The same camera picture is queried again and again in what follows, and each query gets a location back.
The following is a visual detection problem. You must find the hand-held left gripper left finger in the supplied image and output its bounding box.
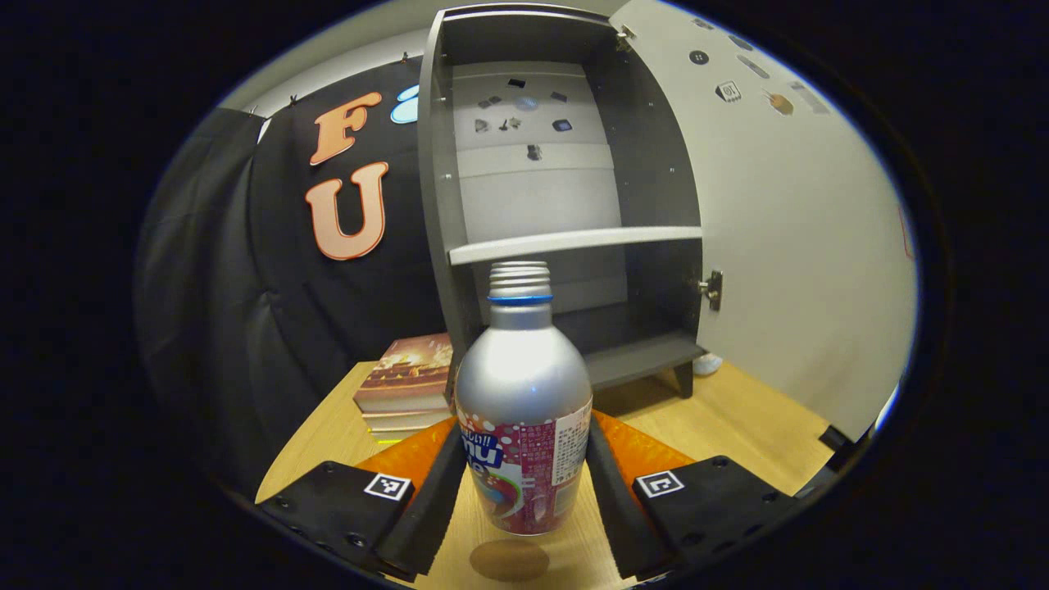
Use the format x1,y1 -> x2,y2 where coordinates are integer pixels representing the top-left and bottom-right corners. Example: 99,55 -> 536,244
256,414 -> 468,583

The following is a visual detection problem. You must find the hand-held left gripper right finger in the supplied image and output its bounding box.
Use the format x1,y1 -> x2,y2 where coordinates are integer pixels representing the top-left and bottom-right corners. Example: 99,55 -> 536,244
584,410 -> 800,579

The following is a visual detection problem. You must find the silver bottle with red label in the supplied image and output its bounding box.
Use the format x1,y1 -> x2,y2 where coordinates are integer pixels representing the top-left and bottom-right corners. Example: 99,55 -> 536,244
455,261 -> 593,538

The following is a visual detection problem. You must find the beige cabinet door with stickers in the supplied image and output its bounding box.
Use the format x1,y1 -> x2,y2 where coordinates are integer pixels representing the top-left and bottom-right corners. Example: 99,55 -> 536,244
611,0 -> 919,443

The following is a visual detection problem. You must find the grey cabinet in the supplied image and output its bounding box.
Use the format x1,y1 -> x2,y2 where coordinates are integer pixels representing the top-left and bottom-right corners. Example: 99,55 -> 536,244
416,2 -> 710,400

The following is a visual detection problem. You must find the grey cabinet shelf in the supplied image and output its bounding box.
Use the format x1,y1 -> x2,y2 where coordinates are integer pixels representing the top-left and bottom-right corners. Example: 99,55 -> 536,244
448,225 -> 704,266

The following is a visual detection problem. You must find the small stack of books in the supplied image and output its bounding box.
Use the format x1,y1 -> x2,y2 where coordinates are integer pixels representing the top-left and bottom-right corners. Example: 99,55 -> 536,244
352,332 -> 456,443

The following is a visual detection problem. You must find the black backdrop cloth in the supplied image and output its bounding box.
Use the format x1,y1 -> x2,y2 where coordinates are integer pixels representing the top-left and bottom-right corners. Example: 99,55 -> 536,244
135,57 -> 447,492

